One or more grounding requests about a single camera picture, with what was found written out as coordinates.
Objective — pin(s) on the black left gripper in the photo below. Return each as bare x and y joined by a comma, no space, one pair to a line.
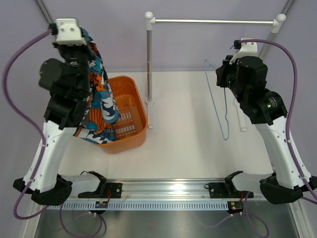
62,49

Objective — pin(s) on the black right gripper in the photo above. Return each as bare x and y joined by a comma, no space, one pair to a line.
222,71

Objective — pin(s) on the colourful patterned shorts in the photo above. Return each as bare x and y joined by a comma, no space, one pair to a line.
102,112

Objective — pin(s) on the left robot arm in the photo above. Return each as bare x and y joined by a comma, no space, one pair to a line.
68,84

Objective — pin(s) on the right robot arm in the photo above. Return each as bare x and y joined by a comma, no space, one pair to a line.
267,112

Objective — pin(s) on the silver clothes rack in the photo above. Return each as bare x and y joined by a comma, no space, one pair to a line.
150,20

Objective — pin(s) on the orange plastic basket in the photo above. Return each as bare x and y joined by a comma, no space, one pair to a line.
131,128

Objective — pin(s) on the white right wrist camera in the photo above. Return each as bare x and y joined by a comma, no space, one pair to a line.
244,49

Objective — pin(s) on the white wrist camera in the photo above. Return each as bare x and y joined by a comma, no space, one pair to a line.
67,32
244,49

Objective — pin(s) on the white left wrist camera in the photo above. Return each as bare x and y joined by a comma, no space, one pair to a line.
67,32

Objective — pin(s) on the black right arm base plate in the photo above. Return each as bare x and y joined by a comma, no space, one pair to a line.
222,190

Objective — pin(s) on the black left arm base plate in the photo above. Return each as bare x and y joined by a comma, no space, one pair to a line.
112,191

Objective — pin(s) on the aluminium mounting rail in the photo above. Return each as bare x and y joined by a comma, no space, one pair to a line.
166,189

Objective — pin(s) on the white slotted cable duct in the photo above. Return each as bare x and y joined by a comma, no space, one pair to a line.
129,205

